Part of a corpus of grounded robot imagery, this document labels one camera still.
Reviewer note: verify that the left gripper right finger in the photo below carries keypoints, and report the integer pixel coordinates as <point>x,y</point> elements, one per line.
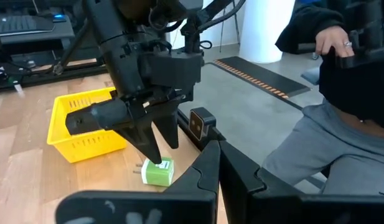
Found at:
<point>257,199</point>

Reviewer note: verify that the person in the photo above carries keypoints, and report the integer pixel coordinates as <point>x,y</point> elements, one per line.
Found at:
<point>335,149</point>

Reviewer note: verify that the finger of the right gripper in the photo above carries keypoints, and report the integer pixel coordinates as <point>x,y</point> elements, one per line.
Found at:
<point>145,140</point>
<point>168,127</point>

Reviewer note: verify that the dark grey desk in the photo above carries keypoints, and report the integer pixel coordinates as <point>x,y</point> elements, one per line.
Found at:
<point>64,34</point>

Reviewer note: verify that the green white USB wall charger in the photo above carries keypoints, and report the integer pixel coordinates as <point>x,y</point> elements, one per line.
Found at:
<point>157,175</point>

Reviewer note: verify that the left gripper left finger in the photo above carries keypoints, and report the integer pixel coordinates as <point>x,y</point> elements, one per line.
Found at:
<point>179,202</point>

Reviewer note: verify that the black keyboard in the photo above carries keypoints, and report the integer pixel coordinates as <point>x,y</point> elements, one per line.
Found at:
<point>20,25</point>

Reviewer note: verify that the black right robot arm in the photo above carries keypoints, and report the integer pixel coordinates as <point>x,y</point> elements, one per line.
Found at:
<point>132,12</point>

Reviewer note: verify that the white round pillar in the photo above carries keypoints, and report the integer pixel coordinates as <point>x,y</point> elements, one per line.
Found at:
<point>266,28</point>

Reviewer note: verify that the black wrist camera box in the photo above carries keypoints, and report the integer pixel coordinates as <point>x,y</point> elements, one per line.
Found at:
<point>176,71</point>

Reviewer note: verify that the person's hand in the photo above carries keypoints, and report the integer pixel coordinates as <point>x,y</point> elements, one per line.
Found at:
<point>333,39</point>

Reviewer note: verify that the yellow slotted plastic basket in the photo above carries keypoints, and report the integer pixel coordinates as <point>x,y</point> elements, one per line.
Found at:
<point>86,146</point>

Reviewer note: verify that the black table-level camera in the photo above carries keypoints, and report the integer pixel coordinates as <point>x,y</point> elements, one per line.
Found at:
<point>199,124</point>

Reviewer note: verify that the black floor mat orange strip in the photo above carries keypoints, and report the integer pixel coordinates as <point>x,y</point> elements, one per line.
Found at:
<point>263,77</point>

